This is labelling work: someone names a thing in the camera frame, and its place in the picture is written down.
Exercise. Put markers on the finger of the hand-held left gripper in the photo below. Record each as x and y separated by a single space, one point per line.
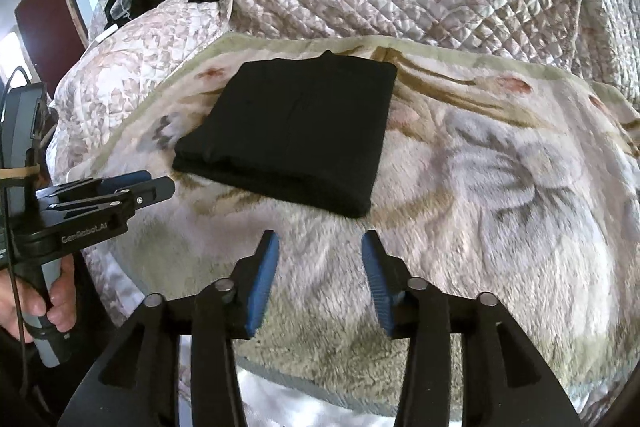
155 192
127 180

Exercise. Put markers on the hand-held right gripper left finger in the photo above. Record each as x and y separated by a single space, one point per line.
262 287

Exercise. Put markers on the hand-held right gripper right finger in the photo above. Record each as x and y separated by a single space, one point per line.
375 287

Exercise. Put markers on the black pants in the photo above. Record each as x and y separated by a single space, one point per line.
290 132

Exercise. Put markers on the person's left hand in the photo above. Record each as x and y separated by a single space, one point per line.
62 302

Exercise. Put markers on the tan rubber band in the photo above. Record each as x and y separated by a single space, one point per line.
20 170

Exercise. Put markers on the white bed sheet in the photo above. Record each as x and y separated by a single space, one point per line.
280 397

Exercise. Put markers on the floral quilted pillow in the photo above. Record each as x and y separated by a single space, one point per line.
135 52

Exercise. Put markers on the floral plush blanket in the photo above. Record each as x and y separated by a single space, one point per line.
475 187

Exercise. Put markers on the white paper slip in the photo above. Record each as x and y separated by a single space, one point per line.
106 35

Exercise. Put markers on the dark red door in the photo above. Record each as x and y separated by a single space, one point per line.
45 22

